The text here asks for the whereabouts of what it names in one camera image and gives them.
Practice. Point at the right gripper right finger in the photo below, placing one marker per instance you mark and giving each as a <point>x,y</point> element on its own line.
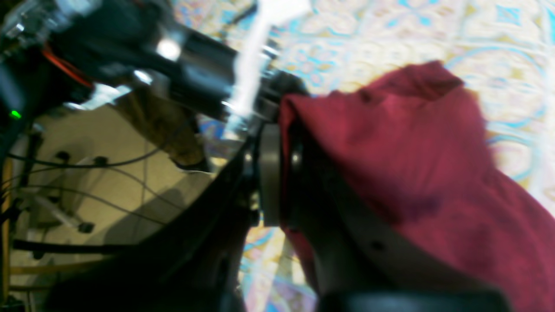
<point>361,264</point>

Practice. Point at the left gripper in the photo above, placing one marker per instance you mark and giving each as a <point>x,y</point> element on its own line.
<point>198,70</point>

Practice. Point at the patterned tablecloth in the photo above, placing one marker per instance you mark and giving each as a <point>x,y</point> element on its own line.
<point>502,49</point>

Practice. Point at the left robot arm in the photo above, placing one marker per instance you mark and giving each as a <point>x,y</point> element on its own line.
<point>84,54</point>

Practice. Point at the dark red t-shirt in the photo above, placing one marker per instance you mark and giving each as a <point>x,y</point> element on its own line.
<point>413,144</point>

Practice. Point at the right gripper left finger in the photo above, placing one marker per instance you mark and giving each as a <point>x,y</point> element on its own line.
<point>190,265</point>

